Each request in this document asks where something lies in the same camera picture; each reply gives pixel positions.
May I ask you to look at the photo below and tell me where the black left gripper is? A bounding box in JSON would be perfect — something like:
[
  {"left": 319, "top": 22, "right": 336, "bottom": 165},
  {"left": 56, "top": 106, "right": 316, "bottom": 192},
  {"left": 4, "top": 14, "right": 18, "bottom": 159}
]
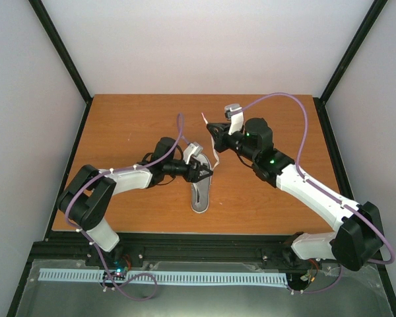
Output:
[{"left": 164, "top": 157, "right": 214, "bottom": 184}]

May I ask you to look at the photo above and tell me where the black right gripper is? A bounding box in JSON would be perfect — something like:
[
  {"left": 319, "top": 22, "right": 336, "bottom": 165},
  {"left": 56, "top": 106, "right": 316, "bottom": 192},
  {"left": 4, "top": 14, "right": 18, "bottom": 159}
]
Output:
[{"left": 207, "top": 122, "right": 257, "bottom": 162}]

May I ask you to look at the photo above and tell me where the grey canvas sneaker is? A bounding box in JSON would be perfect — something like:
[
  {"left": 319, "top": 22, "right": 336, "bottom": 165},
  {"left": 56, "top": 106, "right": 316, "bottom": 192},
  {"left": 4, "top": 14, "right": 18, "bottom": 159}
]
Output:
[{"left": 191, "top": 154, "right": 212, "bottom": 214}]

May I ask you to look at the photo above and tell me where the white shoelace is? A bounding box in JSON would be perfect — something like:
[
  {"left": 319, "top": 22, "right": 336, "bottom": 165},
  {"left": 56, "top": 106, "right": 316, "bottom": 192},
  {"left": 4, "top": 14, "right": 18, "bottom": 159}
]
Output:
[{"left": 201, "top": 112, "right": 220, "bottom": 171}]

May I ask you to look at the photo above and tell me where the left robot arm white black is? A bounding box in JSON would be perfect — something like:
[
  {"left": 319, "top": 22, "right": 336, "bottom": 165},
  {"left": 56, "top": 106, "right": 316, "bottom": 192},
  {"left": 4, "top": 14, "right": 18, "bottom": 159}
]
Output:
[{"left": 57, "top": 137, "right": 213, "bottom": 266}]

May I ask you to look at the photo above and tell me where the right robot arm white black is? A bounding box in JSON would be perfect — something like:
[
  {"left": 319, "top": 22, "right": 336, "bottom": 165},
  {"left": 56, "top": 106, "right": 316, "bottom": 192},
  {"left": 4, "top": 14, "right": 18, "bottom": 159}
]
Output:
[{"left": 206, "top": 118, "right": 383, "bottom": 271}]

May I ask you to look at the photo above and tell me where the grey metal front plate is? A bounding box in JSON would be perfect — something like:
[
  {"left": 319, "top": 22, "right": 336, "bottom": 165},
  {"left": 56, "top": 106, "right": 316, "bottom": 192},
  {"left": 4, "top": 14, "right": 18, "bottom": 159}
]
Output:
[{"left": 15, "top": 260, "right": 393, "bottom": 316}]

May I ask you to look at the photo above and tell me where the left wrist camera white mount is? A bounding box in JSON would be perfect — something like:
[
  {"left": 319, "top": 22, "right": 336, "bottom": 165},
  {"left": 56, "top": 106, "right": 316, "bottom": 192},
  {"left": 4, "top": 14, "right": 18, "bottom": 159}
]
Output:
[{"left": 183, "top": 142, "right": 203, "bottom": 164}]

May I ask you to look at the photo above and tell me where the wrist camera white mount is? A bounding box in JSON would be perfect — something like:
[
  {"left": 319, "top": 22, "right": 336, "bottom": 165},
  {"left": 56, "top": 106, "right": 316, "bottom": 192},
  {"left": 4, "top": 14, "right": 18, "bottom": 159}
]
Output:
[
  {"left": 224, "top": 104, "right": 244, "bottom": 135},
  {"left": 183, "top": 142, "right": 203, "bottom": 164}
]

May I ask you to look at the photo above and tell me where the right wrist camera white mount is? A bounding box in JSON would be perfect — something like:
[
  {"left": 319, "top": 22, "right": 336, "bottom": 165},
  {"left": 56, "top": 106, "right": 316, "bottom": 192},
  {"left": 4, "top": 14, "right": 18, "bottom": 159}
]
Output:
[{"left": 224, "top": 104, "right": 244, "bottom": 135}]

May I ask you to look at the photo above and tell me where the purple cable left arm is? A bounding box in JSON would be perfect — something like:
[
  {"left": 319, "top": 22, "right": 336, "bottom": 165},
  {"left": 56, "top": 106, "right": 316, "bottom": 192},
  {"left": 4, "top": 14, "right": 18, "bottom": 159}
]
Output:
[{"left": 65, "top": 112, "right": 194, "bottom": 303}]

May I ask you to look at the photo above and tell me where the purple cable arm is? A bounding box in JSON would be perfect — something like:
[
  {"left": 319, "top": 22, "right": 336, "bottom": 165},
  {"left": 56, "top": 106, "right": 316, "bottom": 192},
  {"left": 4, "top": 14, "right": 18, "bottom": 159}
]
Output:
[
  {"left": 65, "top": 112, "right": 194, "bottom": 303},
  {"left": 240, "top": 92, "right": 396, "bottom": 295}
]

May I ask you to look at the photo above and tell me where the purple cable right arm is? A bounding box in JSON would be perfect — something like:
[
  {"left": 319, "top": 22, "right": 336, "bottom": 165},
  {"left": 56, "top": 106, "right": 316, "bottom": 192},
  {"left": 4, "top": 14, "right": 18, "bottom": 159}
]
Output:
[{"left": 240, "top": 92, "right": 396, "bottom": 295}]

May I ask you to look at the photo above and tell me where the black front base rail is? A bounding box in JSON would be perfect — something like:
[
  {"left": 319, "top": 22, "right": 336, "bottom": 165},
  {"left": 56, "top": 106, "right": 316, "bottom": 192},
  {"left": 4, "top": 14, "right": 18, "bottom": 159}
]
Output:
[{"left": 31, "top": 232, "right": 383, "bottom": 273}]

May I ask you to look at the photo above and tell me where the light blue slotted cable duct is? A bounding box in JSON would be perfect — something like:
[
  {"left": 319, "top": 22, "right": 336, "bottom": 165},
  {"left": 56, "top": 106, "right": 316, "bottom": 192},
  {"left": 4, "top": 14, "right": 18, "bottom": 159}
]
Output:
[{"left": 38, "top": 268, "right": 288, "bottom": 287}]

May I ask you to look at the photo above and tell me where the black aluminium frame post right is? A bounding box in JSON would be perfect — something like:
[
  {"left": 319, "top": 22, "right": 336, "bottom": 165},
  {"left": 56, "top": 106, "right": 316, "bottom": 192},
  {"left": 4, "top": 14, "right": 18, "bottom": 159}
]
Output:
[{"left": 319, "top": 0, "right": 388, "bottom": 106}]

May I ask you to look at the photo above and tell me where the black aluminium frame post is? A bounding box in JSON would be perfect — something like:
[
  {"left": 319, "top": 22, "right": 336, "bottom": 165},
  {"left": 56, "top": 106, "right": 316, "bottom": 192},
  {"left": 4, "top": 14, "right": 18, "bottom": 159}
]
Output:
[
  {"left": 319, "top": 0, "right": 388, "bottom": 106},
  {"left": 28, "top": 0, "right": 94, "bottom": 104}
]

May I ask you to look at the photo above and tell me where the black aluminium frame post left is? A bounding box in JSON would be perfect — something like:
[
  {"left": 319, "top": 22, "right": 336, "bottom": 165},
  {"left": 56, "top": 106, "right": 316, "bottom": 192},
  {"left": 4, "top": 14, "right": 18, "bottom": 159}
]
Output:
[{"left": 28, "top": 0, "right": 94, "bottom": 104}]

